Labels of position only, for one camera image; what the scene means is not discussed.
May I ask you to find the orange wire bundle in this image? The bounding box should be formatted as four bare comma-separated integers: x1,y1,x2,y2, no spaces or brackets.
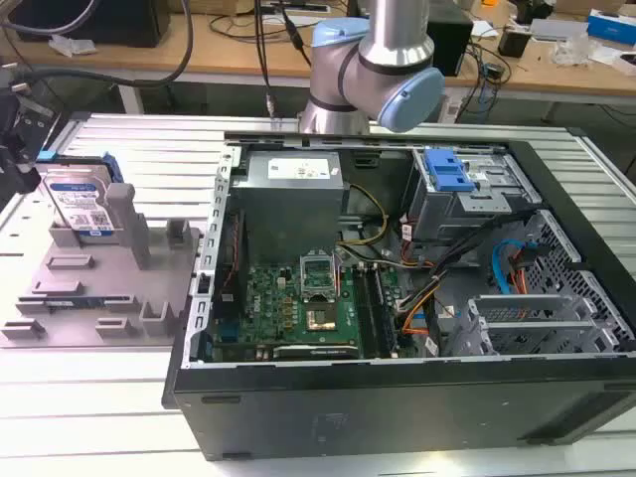
509,246,530,320

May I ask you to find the grey power supply unit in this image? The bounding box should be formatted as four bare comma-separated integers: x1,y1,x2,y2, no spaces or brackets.
230,150,352,254

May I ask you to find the black box on desk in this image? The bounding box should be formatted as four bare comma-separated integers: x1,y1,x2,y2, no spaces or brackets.
425,8,474,78

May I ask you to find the silver expansion slot bracket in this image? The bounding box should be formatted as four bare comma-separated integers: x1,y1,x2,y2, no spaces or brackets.
467,293,599,356

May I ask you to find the blue cardboard box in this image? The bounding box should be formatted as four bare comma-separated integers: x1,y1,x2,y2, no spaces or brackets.
586,8,636,41

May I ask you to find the blue wire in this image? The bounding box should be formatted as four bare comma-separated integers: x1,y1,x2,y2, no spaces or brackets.
490,238,539,301

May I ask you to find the blue plastic bay latch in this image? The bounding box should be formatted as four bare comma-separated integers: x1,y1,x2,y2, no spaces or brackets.
422,147,474,196

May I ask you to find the hard disk in blue carrier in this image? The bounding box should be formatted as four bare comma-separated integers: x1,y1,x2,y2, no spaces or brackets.
35,151,126,245

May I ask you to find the metal disk bay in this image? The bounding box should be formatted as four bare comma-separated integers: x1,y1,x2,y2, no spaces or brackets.
405,147,544,242

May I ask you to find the CPU socket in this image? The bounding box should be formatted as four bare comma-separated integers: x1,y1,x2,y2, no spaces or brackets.
302,305,342,334

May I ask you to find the grey parts rack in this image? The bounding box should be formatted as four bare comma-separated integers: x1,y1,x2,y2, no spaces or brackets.
0,182,206,350

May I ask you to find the black graphics card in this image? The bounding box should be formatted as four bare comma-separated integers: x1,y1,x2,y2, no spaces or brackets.
269,344,360,361

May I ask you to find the black RAM slot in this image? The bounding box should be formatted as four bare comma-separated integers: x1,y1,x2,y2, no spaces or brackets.
353,266,383,359
372,267,399,355

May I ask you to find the wooden desk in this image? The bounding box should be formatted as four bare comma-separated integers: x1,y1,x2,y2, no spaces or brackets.
0,9,636,96

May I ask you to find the small black box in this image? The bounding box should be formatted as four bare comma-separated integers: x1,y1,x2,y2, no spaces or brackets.
497,26,534,57

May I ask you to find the yellow black wire bundle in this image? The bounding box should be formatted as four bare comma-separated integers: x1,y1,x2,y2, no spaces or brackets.
336,182,390,247

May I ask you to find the RAM stick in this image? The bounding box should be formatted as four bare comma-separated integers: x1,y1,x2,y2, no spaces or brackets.
45,296,106,308

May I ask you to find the clear plastic bag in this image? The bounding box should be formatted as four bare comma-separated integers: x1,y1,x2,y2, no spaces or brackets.
552,32,604,68

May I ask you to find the thick grey cable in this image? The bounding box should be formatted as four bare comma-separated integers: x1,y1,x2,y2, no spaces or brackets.
0,0,195,91

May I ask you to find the metal socket cover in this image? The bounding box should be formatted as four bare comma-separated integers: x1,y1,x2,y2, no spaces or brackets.
296,251,339,303

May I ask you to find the black PC case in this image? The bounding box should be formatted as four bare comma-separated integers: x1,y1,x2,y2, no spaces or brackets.
162,129,636,463

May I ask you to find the green motherboard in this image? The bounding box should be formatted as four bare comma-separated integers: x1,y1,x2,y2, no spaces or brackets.
212,262,399,360

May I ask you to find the large black case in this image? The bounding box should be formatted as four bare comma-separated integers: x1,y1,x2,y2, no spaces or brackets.
8,0,171,50

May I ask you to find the thin black cable metal plug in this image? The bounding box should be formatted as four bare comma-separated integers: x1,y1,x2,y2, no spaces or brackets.
252,0,278,121

